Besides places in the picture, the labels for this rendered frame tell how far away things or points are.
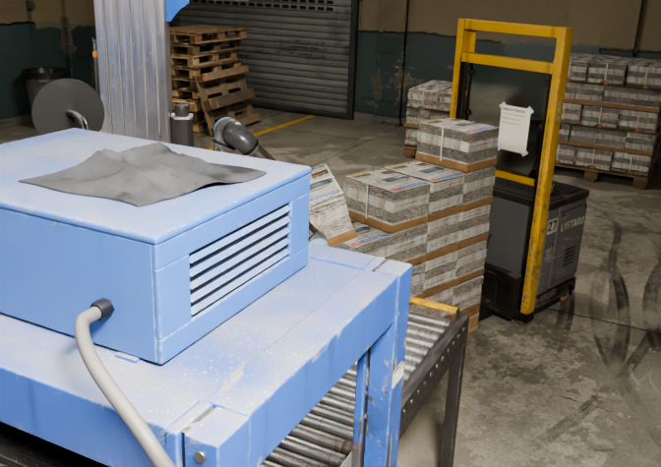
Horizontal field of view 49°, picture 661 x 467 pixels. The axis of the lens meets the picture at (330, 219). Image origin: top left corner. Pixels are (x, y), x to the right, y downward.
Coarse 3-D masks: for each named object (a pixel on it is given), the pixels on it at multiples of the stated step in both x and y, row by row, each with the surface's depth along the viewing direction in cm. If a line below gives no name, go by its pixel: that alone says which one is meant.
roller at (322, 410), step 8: (320, 408) 226; (328, 408) 226; (336, 408) 226; (320, 416) 225; (328, 416) 224; (336, 416) 223; (344, 416) 222; (352, 416) 222; (344, 424) 222; (352, 424) 221
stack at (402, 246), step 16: (432, 224) 392; (448, 224) 402; (352, 240) 360; (368, 240) 360; (384, 240) 366; (400, 240) 376; (416, 240) 386; (432, 240) 396; (448, 240) 405; (384, 256) 370; (400, 256) 379; (416, 256) 389; (448, 256) 409; (416, 272) 392; (432, 272) 404; (448, 272) 413; (416, 288) 397; (432, 288) 407; (448, 304) 421
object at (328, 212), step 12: (312, 192) 302; (324, 192) 298; (336, 192) 295; (312, 204) 294; (324, 204) 294; (336, 204) 296; (312, 216) 296; (324, 216) 297; (336, 216) 298; (348, 216) 299; (324, 228) 299; (336, 228) 300; (348, 228) 301
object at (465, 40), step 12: (456, 36) 451; (468, 36) 453; (456, 48) 452; (468, 48) 455; (456, 60) 454; (456, 72) 456; (468, 72) 454; (456, 84) 458; (468, 84) 460; (456, 96) 460; (456, 108) 464
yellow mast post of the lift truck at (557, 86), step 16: (560, 32) 399; (560, 48) 401; (560, 64) 403; (560, 80) 406; (560, 96) 411; (544, 112) 418; (560, 112) 415; (544, 128) 420; (544, 144) 420; (544, 160) 422; (544, 176) 425; (544, 192) 428; (544, 208) 433; (544, 224) 438; (528, 240) 443; (528, 256) 444; (528, 272) 446; (528, 288) 448; (528, 304) 451
